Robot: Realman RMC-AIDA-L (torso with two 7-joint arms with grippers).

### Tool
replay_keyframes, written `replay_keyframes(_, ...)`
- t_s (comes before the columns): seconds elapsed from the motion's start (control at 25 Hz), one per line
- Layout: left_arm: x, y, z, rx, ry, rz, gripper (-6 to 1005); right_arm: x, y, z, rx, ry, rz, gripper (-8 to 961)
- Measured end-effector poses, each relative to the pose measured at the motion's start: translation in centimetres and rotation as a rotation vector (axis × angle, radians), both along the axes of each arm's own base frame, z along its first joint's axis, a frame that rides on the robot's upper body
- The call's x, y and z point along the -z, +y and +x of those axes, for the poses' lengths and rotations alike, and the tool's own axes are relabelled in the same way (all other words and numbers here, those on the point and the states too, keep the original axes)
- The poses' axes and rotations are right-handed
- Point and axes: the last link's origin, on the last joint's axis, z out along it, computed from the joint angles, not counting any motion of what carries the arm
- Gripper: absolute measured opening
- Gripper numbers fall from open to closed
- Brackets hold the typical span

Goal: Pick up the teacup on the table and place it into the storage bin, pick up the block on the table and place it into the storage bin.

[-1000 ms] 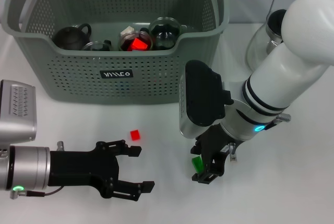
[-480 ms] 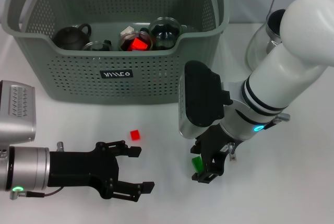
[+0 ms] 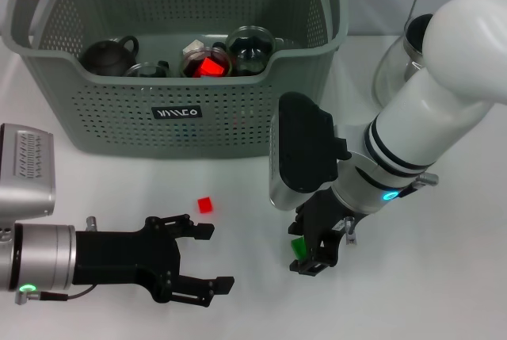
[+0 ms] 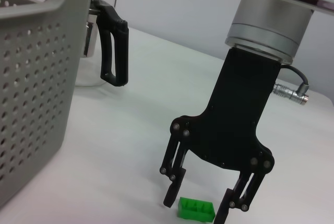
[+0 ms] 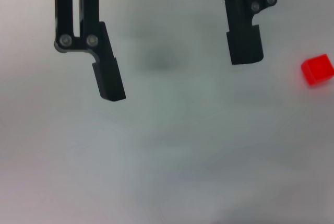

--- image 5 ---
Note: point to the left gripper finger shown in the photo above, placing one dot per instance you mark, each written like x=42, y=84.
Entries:
x=104, y=64
x=244, y=41

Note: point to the small red square brick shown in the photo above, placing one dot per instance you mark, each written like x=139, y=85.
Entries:
x=317, y=70

